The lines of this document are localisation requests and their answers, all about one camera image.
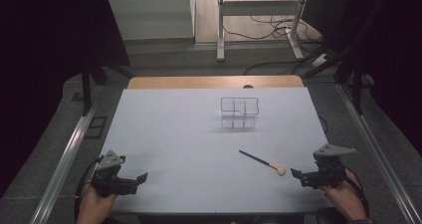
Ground person's left hand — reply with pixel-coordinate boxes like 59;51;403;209
77;183;117;224

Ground clear acrylic organizer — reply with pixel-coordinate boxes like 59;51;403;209
219;97;260;129

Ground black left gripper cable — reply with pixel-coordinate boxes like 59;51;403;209
74;155;105;220

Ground black metal stand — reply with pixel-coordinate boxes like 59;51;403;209
80;59;135;116
300;44;374;115

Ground thin black table cable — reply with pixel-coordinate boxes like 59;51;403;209
317;114;329;135

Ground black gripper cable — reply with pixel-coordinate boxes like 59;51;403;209
343;166;370;219
74;155;105;220

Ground person's right hand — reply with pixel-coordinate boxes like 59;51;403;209
318;168;368;223

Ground aluminium rail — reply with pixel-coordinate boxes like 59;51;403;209
335;84;422;224
29;103;98;224

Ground wooden table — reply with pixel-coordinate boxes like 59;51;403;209
126;75;305;90

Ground white cabinet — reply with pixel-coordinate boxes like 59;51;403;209
105;0;197;42

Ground makeup brush with dark handle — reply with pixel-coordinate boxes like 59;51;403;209
238;149;288;177

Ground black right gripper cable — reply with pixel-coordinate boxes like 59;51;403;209
343;166;370;219

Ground white metal desk frame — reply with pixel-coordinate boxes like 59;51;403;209
216;0;311;63

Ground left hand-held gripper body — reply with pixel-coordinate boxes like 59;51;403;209
91;149;139;199

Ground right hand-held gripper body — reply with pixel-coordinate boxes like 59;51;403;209
300;143;357;190

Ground black floor cables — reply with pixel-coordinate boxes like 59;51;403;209
217;0;327;77

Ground white power strip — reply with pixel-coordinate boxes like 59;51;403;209
311;53;330;68

